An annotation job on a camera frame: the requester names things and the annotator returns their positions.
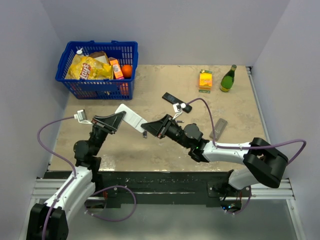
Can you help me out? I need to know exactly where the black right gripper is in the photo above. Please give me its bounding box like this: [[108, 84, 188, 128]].
[[141, 114, 191, 149]]

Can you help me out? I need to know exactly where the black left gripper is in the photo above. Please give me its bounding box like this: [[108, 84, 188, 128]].
[[89, 110, 126, 156]]

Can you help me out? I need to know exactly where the white remote control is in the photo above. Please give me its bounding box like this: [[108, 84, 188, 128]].
[[114, 103, 147, 133]]

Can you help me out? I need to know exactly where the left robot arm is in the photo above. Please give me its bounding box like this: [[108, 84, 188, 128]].
[[26, 110, 127, 240]]

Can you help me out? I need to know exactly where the black remote control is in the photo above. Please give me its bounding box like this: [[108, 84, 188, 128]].
[[162, 92, 192, 113]]

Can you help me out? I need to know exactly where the grey remote control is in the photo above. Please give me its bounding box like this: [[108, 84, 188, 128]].
[[209, 118, 228, 141]]

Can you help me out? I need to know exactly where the orange juice carton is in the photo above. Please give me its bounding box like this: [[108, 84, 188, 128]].
[[108, 57, 124, 80]]

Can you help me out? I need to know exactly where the orange fruit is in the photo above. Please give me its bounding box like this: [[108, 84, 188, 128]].
[[121, 64, 133, 78]]

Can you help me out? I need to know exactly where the yellow chips bag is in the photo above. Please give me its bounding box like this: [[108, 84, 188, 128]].
[[65, 55, 114, 80]]

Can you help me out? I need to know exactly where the brown bread bag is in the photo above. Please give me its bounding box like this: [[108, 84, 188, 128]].
[[89, 51, 110, 65]]

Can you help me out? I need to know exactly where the blue plastic shopping basket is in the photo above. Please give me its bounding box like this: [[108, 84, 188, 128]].
[[55, 40, 139, 100]]

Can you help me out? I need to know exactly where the yellow orange sponge pack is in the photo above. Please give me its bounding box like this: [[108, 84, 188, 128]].
[[198, 69, 213, 94]]

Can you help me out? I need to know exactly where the white bottle cap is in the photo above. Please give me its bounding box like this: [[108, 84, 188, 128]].
[[76, 48, 83, 55]]

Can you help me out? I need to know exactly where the green glass bottle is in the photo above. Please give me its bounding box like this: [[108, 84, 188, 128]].
[[220, 65, 237, 92]]

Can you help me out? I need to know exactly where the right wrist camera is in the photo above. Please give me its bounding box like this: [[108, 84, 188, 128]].
[[172, 102, 187, 120]]

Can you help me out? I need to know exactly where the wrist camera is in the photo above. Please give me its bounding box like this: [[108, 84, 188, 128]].
[[73, 109, 92, 125], [172, 102, 187, 120]]

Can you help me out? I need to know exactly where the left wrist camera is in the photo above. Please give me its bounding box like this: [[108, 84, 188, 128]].
[[73, 109, 92, 125]]

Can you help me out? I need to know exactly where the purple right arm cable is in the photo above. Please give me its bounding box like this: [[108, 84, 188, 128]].
[[184, 97, 307, 166]]

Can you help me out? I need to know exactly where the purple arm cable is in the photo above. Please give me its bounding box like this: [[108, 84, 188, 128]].
[[36, 115, 78, 240], [184, 97, 307, 166]]

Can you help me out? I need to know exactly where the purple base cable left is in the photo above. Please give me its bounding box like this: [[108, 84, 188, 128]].
[[84, 185, 138, 223]]

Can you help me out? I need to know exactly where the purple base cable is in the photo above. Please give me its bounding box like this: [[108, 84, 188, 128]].
[[84, 185, 138, 223], [223, 186, 253, 215]]

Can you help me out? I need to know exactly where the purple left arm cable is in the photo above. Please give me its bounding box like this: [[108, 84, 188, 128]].
[[36, 115, 78, 240]]

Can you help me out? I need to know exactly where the aluminium rail frame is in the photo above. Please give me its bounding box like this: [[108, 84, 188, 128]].
[[18, 66, 307, 240]]

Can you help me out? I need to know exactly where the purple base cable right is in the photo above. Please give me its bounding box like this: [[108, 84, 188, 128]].
[[223, 186, 253, 215]]

